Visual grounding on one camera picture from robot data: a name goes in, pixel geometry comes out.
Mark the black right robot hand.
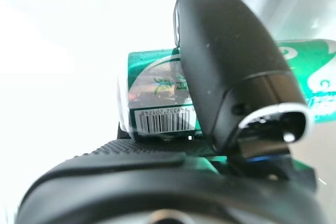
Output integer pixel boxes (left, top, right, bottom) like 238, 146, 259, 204
15, 0, 323, 224

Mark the green beer can tall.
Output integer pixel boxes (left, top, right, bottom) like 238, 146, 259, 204
117, 39, 336, 141

